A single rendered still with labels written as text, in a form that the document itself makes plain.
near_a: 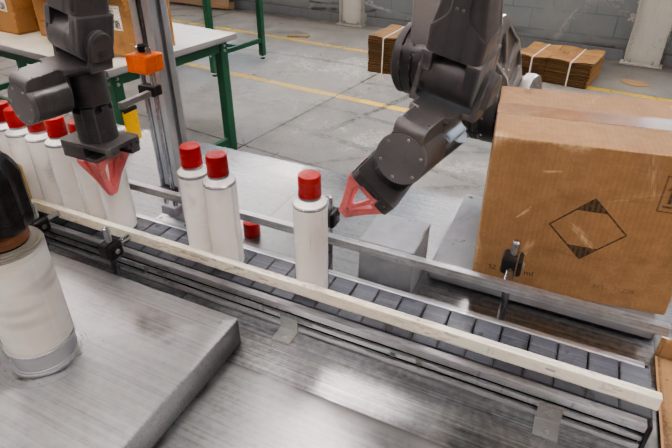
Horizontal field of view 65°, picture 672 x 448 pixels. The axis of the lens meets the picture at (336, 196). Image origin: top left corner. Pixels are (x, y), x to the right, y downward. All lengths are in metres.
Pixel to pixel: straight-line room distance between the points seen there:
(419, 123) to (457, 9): 0.11
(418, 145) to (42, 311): 0.50
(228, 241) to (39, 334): 0.29
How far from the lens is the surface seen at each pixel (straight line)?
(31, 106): 0.79
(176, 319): 0.84
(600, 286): 0.95
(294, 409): 0.76
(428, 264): 0.78
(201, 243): 0.92
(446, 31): 0.56
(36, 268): 0.73
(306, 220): 0.75
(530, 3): 6.02
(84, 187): 1.05
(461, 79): 0.58
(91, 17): 0.79
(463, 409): 0.78
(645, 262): 0.93
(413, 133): 0.53
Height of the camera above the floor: 1.43
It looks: 30 degrees down
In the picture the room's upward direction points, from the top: straight up
